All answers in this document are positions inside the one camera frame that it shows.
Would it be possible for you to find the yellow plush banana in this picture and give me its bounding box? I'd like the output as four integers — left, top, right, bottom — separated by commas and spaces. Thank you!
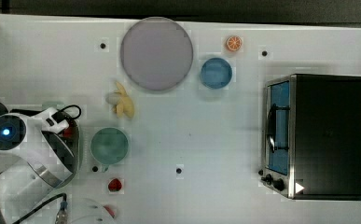
105, 81, 135, 119

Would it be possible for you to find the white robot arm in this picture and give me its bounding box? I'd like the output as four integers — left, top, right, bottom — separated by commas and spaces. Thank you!
0, 107, 76, 224

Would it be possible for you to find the black cable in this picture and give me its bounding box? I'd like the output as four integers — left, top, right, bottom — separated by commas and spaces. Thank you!
9, 105, 83, 122

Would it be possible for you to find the grey round plate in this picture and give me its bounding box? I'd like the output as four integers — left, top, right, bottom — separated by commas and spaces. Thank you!
120, 17, 193, 91

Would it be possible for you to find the silver toaster oven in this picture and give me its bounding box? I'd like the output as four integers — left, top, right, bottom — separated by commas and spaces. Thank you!
258, 74, 361, 201

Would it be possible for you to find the red plush ketchup bottle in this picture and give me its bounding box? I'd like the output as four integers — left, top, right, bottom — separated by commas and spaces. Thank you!
62, 127, 74, 138

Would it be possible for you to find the green cup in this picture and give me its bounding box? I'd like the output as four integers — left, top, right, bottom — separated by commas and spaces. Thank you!
90, 127, 130, 172

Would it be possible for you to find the red strawberry toy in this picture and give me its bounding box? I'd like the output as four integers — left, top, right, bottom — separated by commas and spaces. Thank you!
108, 178, 122, 192

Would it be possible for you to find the orange slice toy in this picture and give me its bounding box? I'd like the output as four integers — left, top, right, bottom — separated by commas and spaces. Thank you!
226, 35, 243, 51

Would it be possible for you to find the white round object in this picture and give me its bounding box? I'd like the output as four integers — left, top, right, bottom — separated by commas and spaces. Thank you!
68, 198, 117, 224

